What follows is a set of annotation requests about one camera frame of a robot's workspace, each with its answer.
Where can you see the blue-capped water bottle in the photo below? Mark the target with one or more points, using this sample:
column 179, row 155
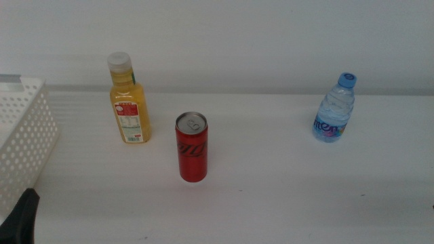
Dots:
column 334, row 112

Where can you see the orange juice bottle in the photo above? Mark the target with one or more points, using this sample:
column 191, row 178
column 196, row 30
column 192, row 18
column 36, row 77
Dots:
column 130, row 112

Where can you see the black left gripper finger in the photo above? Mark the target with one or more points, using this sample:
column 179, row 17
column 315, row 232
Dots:
column 20, row 220

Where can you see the white perforated plastic basket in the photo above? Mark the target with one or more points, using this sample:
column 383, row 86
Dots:
column 27, row 128

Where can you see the red cola can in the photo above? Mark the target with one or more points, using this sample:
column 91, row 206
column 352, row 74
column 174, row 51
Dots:
column 192, row 156

